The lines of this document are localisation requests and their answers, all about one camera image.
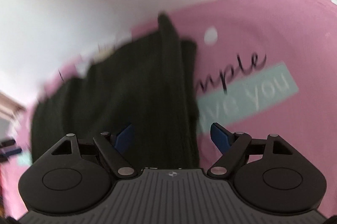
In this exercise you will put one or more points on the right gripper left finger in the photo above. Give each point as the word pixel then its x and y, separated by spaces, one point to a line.
pixel 110 156

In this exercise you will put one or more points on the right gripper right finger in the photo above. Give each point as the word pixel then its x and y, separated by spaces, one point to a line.
pixel 233 147

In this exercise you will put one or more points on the black knit sweater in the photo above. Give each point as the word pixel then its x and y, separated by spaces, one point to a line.
pixel 146 84

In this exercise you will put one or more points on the pink printed bed sheet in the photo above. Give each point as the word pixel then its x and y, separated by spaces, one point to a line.
pixel 267 66

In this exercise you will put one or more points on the beige curtain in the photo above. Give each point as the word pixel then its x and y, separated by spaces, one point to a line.
pixel 9 108

